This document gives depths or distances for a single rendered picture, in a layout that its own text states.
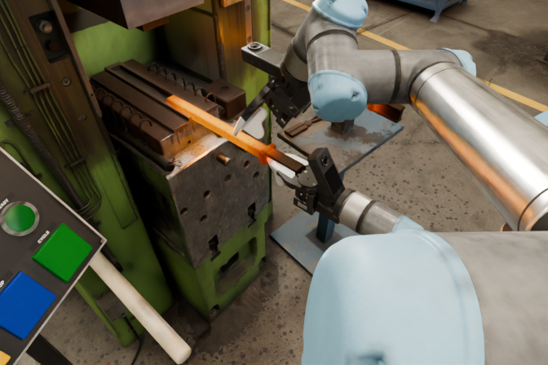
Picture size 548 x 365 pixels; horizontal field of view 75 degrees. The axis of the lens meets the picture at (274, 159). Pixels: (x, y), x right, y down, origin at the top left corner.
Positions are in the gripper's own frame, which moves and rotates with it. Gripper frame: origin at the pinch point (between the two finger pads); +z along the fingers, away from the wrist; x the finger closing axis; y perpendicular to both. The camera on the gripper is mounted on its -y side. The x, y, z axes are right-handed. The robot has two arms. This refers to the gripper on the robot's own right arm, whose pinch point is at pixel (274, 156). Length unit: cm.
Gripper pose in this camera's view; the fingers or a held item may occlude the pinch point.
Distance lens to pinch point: 83.5
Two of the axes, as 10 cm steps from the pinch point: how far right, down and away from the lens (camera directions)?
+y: 0.1, 7.4, 6.8
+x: 6.5, -5.2, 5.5
